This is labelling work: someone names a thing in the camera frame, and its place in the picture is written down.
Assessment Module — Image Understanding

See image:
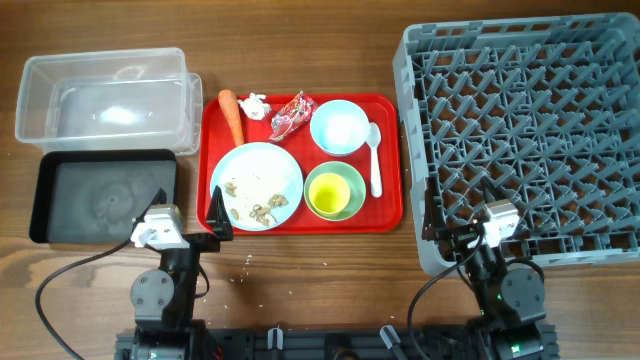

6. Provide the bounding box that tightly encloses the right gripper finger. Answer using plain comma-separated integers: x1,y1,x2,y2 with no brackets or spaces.
480,177,511,204
422,176,445,241

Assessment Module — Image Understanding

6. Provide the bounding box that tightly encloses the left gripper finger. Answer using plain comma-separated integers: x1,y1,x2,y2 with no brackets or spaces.
133,188,167,223
205,185,234,241

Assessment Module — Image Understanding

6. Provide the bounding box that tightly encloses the light blue plate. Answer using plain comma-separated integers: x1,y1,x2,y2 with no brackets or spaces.
209,142,303,232

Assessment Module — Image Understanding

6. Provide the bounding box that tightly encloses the green bowl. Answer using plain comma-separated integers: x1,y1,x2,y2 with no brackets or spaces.
304,161,367,222

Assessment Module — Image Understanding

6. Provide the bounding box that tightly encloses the yellow cup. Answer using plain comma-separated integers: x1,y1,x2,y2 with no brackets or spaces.
308,173,351,218

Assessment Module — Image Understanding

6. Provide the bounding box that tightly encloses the white plastic spoon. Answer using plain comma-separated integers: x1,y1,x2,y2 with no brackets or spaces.
366,122,383,198

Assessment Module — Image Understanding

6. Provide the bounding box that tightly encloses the white tissue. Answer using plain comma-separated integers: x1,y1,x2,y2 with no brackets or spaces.
238,93,271,120

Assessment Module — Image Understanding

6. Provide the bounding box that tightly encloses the orange carrot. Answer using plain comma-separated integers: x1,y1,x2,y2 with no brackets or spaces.
218,89,244,147

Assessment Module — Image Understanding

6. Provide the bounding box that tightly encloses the red snack wrapper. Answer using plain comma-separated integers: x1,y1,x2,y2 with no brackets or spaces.
269,91,319,142

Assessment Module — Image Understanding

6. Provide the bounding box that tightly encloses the light blue bowl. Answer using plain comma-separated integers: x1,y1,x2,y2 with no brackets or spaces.
310,99,369,157

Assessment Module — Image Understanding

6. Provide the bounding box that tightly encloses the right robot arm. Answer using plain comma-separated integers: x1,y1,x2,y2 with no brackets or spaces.
407,177,546,359

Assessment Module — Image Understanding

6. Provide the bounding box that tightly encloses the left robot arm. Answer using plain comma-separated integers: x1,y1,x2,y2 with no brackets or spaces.
114,187,233,360

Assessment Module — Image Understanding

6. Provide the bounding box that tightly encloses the grey dishwasher rack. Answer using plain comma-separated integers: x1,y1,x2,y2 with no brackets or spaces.
392,13,639,274

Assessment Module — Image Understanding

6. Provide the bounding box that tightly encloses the black plastic tray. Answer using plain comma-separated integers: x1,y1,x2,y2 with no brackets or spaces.
29,149,178,245

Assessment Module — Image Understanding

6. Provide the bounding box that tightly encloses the red serving tray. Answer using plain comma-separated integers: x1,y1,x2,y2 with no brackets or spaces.
196,93,403,235

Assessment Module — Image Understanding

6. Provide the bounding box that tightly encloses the clear plastic bin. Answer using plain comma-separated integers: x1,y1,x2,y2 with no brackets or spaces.
15,47,203,155

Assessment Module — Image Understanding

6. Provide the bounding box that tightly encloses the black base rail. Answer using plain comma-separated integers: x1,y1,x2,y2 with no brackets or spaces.
114,323,559,360

